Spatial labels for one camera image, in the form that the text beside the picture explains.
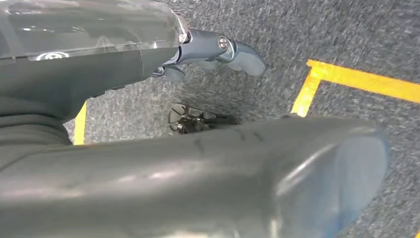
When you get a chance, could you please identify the black metal mechanism with disc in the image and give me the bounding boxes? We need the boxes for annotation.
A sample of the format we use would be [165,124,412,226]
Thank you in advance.
[168,103,239,135]

